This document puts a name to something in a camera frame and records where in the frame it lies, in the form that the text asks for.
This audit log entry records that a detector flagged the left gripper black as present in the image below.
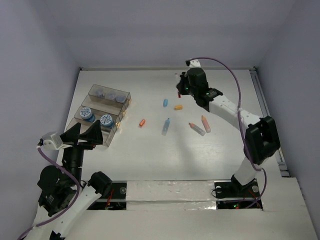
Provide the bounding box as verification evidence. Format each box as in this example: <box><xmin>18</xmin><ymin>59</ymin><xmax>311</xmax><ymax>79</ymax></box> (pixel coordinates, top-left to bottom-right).
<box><xmin>60</xmin><ymin>118</ymin><xmax>104</xmax><ymax>182</ymax></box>

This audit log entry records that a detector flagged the clear bead cup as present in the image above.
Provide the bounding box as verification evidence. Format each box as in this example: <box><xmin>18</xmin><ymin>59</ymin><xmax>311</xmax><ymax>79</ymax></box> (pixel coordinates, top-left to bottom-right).
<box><xmin>115</xmin><ymin>94</ymin><xmax>127</xmax><ymax>104</ymax></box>
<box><xmin>105</xmin><ymin>91</ymin><xmax>117</xmax><ymax>101</ymax></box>
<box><xmin>95</xmin><ymin>88</ymin><xmax>105</xmax><ymax>98</ymax></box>

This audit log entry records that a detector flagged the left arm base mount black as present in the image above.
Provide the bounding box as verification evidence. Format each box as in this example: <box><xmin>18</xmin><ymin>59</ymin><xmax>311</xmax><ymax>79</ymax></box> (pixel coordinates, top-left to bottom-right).
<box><xmin>87</xmin><ymin>181</ymin><xmax>127</xmax><ymax>211</ymax></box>

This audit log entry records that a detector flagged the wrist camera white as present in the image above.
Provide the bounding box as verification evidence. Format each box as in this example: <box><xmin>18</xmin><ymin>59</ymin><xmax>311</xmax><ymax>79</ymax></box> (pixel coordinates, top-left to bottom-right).
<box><xmin>37</xmin><ymin>132</ymin><xmax>72</xmax><ymax>151</ymax></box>
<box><xmin>185</xmin><ymin>59</ymin><xmax>201</xmax><ymax>68</ymax></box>

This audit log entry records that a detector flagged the yellow marker cap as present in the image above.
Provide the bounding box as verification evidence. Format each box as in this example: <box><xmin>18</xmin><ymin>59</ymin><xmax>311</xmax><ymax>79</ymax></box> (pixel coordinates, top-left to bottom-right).
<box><xmin>174</xmin><ymin>104</ymin><xmax>183</xmax><ymax>111</ymax></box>

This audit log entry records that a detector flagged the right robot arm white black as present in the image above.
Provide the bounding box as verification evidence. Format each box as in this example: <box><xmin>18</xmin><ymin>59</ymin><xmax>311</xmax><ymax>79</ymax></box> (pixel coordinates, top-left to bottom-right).
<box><xmin>176</xmin><ymin>67</ymin><xmax>281</xmax><ymax>196</ymax></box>

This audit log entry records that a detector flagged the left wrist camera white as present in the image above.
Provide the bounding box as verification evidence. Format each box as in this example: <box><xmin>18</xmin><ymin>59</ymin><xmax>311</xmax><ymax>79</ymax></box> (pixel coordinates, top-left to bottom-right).
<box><xmin>37</xmin><ymin>132</ymin><xmax>72</xmax><ymax>151</ymax></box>

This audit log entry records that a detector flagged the aluminium rail right side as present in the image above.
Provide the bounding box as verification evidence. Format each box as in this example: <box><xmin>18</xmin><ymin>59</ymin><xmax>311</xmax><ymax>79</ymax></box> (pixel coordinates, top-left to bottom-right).
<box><xmin>249</xmin><ymin>67</ymin><xmax>291</xmax><ymax>178</ymax></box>

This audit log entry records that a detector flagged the orange highlighter marker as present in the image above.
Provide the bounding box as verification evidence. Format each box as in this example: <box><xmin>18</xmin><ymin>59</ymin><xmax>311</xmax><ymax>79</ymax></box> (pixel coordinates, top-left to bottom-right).
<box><xmin>201</xmin><ymin>115</ymin><xmax>211</xmax><ymax>133</ymax></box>

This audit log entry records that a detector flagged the orange marker cap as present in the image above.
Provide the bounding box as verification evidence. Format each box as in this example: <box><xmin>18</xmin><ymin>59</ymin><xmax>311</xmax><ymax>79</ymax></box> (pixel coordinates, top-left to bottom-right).
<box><xmin>139</xmin><ymin>119</ymin><xmax>146</xmax><ymax>127</ymax></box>

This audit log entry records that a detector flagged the blue marker cap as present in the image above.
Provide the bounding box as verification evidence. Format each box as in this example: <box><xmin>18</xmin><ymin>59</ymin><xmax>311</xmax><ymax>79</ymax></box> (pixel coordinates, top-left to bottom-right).
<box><xmin>163</xmin><ymin>99</ymin><xmax>168</xmax><ymax>107</ymax></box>

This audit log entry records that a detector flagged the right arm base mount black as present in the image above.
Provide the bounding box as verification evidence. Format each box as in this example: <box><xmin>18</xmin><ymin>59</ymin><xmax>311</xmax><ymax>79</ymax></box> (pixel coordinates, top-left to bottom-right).
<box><xmin>211</xmin><ymin>177</ymin><xmax>263</xmax><ymax>210</ymax></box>

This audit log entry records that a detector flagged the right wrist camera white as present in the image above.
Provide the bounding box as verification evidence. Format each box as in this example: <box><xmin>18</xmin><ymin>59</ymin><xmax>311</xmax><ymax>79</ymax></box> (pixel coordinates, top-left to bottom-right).
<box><xmin>185</xmin><ymin>59</ymin><xmax>201</xmax><ymax>68</ymax></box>

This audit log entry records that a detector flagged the blue highlighter marker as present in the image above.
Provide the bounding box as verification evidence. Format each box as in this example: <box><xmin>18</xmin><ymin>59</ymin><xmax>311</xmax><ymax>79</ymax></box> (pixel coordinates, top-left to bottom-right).
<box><xmin>161</xmin><ymin>118</ymin><xmax>171</xmax><ymax>136</ymax></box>

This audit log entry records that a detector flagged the clear grey highlighter marker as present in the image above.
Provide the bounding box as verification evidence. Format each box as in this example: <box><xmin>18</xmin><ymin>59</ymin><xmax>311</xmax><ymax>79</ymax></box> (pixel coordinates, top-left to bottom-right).
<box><xmin>188</xmin><ymin>122</ymin><xmax>206</xmax><ymax>136</ymax></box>

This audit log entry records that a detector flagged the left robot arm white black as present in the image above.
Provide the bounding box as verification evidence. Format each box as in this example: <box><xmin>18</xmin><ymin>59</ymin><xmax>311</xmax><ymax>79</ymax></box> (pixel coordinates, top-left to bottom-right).
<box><xmin>18</xmin><ymin>120</ymin><xmax>112</xmax><ymax>240</ymax></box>

